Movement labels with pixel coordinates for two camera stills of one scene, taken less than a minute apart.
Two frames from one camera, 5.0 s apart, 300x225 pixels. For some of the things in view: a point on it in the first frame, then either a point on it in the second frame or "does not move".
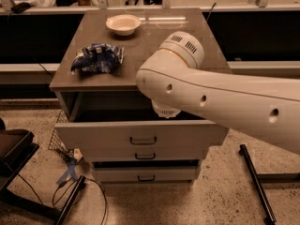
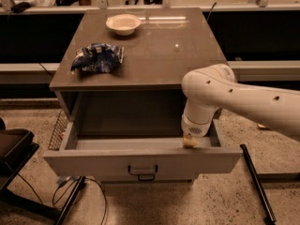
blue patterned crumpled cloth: [97, 58] does not move
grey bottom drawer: [144, 173] does not move
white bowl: [123, 24] does not move
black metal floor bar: [257, 186] does not move
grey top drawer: [140, 134] -> [142, 159]
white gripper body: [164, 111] -> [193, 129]
